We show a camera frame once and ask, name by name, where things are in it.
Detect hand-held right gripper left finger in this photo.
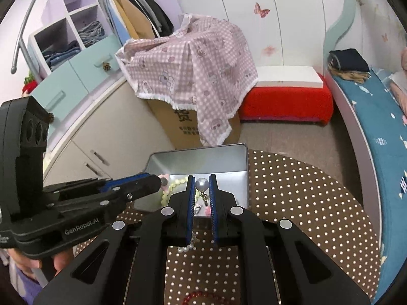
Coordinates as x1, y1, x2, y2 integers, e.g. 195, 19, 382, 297
33, 175, 196, 305

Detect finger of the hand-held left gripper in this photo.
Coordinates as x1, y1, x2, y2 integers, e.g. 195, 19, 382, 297
59, 178, 169, 213
45, 172, 159, 195

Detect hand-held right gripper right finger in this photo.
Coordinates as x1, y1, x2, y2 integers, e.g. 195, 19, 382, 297
208, 173, 371, 305

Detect pearl drop earring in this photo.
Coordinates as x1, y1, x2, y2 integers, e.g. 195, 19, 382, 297
195, 178, 210, 207

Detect cream bead bracelet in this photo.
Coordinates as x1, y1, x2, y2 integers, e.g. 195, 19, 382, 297
161, 178, 189, 208

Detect silver metal tin box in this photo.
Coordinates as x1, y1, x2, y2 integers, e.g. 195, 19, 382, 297
132, 144, 249, 218

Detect person's left forearm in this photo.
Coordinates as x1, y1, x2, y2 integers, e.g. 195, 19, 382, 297
8, 265, 45, 305

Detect person's left hand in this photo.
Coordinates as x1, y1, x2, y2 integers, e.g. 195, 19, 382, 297
8, 246, 75, 278

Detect small pearl strand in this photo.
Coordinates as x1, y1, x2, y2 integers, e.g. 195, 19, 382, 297
177, 233, 196, 255

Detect cream cabinet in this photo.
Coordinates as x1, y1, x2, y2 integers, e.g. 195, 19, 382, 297
43, 76, 177, 186

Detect cardboard box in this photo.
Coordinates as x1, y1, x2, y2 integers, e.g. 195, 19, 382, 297
146, 98, 241, 150

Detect red strawberry plush toy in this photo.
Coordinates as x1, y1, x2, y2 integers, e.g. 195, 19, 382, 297
22, 73, 39, 96

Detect brown polka-dot tablecloth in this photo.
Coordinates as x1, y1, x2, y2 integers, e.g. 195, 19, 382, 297
73, 149, 382, 305

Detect folded dark blue jeans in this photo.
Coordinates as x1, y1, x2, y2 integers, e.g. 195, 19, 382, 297
41, 40, 81, 70

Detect pink checked cloth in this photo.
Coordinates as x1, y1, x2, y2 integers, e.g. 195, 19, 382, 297
115, 13, 259, 147

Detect grey metal handrail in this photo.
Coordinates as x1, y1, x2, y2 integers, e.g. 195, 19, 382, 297
10, 0, 53, 73

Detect red bench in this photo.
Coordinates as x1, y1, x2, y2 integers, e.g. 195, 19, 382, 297
238, 73, 334, 126

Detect folded light blue jeans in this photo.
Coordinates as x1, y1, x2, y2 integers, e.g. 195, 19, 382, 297
78, 21, 105, 48

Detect light blue hanging shirt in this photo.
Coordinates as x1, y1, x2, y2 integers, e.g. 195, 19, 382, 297
98, 0, 134, 47

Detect tan hanging coat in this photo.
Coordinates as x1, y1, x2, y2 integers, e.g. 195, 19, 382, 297
110, 0, 156, 40

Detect dark hanging jackets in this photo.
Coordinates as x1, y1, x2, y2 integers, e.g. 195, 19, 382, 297
122, 0, 175, 37

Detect blue patterned bed sheet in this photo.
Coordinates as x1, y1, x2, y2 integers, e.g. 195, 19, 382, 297
332, 67, 407, 305

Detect folded tan clothing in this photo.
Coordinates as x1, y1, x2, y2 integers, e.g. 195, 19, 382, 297
329, 67, 371, 81

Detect white wardrobe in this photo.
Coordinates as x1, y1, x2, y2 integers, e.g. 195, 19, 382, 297
165, 0, 345, 70

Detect folded dark clothes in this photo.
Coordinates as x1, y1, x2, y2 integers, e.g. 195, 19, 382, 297
328, 48, 371, 73

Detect pink butterfly sticker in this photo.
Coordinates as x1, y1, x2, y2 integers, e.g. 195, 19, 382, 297
254, 3, 271, 18

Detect white cloth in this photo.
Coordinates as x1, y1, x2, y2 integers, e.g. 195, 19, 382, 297
380, 70, 401, 85

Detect red bead bracelet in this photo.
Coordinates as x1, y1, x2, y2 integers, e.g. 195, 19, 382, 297
183, 290, 236, 305

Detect teal bunk bed frame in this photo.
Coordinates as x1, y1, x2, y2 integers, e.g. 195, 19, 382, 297
323, 0, 407, 261

